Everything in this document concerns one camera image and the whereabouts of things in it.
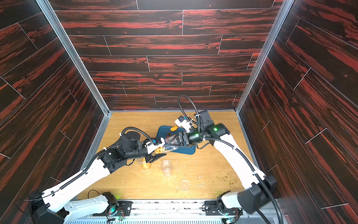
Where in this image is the clear jar with yellow cookies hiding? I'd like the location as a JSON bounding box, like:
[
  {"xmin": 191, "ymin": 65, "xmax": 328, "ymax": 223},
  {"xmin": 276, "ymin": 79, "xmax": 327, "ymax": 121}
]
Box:
[{"xmin": 138, "ymin": 158, "xmax": 152, "ymax": 170}]

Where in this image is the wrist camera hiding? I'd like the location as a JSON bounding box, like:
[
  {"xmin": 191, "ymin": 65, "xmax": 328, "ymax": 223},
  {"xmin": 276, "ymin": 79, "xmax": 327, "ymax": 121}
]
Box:
[
  {"xmin": 175, "ymin": 116, "xmax": 195, "ymax": 133},
  {"xmin": 145, "ymin": 137, "xmax": 165, "ymax": 154}
]

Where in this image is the clear jar with pink cookie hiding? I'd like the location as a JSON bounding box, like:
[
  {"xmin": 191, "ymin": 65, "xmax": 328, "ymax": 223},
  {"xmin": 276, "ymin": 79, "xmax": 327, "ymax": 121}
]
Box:
[{"xmin": 154, "ymin": 143, "xmax": 167, "ymax": 154}]

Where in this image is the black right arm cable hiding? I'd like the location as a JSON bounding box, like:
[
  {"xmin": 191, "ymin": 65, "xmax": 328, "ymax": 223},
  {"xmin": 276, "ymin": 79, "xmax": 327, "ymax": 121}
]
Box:
[{"xmin": 178, "ymin": 94, "xmax": 284, "ymax": 224}]

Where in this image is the teal plastic tray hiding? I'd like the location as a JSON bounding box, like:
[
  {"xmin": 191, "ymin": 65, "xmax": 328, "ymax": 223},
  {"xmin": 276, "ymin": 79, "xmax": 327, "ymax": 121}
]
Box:
[{"xmin": 156, "ymin": 126, "xmax": 196, "ymax": 155}]

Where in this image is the aluminium frame post left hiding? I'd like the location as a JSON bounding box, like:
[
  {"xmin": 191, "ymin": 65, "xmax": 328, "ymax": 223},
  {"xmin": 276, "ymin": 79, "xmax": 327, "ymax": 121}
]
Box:
[{"xmin": 36, "ymin": 0, "xmax": 112, "ymax": 124}]

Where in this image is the aluminium frame post right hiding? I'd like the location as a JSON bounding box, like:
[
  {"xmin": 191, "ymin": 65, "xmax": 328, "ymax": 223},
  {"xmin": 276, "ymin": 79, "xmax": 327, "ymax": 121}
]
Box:
[{"xmin": 235, "ymin": 0, "xmax": 294, "ymax": 117}]

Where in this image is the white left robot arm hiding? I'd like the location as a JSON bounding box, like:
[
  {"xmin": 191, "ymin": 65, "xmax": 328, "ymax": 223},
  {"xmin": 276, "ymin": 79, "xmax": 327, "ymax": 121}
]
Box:
[{"xmin": 29, "ymin": 131, "xmax": 165, "ymax": 224}]

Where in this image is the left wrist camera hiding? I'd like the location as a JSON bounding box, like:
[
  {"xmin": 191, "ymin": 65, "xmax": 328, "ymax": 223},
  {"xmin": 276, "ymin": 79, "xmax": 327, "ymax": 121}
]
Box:
[{"xmin": 145, "ymin": 137, "xmax": 165, "ymax": 154}]

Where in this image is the clear jar with mixed cookies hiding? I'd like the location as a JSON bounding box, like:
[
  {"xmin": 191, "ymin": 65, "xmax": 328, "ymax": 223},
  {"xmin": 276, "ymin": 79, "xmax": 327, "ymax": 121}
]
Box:
[{"xmin": 161, "ymin": 160, "xmax": 173, "ymax": 177}]

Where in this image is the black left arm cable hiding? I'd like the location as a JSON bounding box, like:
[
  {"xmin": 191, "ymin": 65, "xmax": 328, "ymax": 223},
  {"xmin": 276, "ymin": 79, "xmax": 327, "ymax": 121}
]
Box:
[{"xmin": 15, "ymin": 126, "xmax": 154, "ymax": 216}]

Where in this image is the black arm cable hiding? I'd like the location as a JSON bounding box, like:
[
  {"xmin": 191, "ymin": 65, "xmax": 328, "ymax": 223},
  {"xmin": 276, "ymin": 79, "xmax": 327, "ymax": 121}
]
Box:
[
  {"xmin": 178, "ymin": 94, "xmax": 284, "ymax": 224},
  {"xmin": 15, "ymin": 126, "xmax": 154, "ymax": 216}
]

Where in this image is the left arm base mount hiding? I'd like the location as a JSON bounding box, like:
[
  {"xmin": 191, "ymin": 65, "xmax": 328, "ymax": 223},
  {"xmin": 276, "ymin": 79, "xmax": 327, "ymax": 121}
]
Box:
[{"xmin": 90, "ymin": 192, "xmax": 133, "ymax": 224}]

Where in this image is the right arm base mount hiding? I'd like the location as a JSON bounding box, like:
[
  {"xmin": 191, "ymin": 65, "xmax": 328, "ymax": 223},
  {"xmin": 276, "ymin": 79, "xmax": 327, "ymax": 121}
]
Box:
[{"xmin": 201, "ymin": 191, "xmax": 243, "ymax": 224}]

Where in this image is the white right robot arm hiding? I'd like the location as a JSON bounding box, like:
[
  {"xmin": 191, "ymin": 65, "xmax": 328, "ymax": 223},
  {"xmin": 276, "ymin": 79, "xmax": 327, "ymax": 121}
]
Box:
[{"xmin": 164, "ymin": 123, "xmax": 277, "ymax": 214}]

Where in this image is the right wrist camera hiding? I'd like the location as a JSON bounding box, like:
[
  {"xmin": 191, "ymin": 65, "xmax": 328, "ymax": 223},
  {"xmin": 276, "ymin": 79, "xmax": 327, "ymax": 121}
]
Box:
[{"xmin": 175, "ymin": 116, "xmax": 195, "ymax": 133}]

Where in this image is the aluminium frame post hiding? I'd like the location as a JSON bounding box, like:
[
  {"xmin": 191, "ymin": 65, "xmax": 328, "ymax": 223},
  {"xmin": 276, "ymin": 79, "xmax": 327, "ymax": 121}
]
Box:
[
  {"xmin": 36, "ymin": 0, "xmax": 112, "ymax": 124},
  {"xmin": 235, "ymin": 0, "xmax": 294, "ymax": 117}
]

